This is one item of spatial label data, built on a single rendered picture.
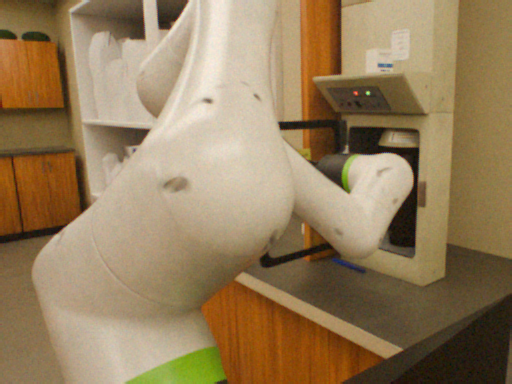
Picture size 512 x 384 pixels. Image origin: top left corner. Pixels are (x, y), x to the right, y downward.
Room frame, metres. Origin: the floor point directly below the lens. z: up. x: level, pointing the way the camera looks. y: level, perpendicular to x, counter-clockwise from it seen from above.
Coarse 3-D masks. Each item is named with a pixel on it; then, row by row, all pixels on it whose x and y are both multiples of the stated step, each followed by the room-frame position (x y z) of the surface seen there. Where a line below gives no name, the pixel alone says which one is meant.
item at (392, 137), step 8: (392, 128) 1.28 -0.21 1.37; (400, 128) 1.26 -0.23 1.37; (408, 128) 1.25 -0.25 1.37; (384, 136) 1.29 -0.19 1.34; (392, 136) 1.26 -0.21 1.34; (400, 136) 1.25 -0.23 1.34; (408, 136) 1.24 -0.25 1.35; (416, 136) 1.24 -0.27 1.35; (384, 144) 1.27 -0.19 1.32; (392, 144) 1.25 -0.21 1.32; (400, 144) 1.24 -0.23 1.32; (408, 144) 1.23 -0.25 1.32; (416, 144) 1.23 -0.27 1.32
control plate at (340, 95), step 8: (336, 88) 1.26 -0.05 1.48; (344, 88) 1.24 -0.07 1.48; (352, 88) 1.22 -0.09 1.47; (360, 88) 1.20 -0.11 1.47; (368, 88) 1.18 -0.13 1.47; (376, 88) 1.16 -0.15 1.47; (336, 96) 1.29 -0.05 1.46; (344, 96) 1.27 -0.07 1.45; (352, 96) 1.25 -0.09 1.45; (360, 96) 1.23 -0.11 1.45; (368, 96) 1.21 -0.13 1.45; (376, 96) 1.19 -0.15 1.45; (344, 104) 1.30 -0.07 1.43; (352, 104) 1.28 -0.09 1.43; (360, 104) 1.26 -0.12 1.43; (368, 104) 1.23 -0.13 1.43; (376, 104) 1.21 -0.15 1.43; (384, 104) 1.19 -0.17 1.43
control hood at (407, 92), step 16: (320, 80) 1.28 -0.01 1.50; (336, 80) 1.24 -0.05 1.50; (352, 80) 1.20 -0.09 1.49; (368, 80) 1.16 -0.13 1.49; (384, 80) 1.12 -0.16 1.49; (400, 80) 1.09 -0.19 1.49; (416, 80) 1.10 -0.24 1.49; (384, 96) 1.17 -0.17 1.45; (400, 96) 1.13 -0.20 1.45; (416, 96) 1.10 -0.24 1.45; (400, 112) 1.18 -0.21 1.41; (416, 112) 1.15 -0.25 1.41
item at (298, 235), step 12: (312, 120) 1.29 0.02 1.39; (288, 132) 1.23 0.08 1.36; (300, 132) 1.26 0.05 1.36; (312, 132) 1.29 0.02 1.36; (324, 132) 1.32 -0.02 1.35; (300, 144) 1.26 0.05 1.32; (312, 144) 1.29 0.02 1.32; (324, 144) 1.32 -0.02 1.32; (312, 156) 1.29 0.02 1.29; (288, 228) 1.22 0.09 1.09; (300, 228) 1.25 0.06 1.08; (312, 228) 1.28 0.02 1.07; (288, 240) 1.22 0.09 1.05; (300, 240) 1.25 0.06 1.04; (312, 240) 1.28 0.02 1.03; (324, 240) 1.32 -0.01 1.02; (276, 252) 1.19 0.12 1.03; (288, 252) 1.22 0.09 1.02
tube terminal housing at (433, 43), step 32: (384, 0) 1.26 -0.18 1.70; (416, 0) 1.18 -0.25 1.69; (448, 0) 1.19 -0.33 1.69; (352, 32) 1.35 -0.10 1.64; (384, 32) 1.26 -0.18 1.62; (416, 32) 1.18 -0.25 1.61; (448, 32) 1.19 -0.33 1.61; (352, 64) 1.35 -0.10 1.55; (416, 64) 1.18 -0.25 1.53; (448, 64) 1.19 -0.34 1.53; (448, 96) 1.20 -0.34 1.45; (416, 128) 1.17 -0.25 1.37; (448, 128) 1.20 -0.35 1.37; (448, 160) 1.21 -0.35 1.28; (448, 192) 1.22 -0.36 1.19; (384, 256) 1.25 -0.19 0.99; (416, 256) 1.16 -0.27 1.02
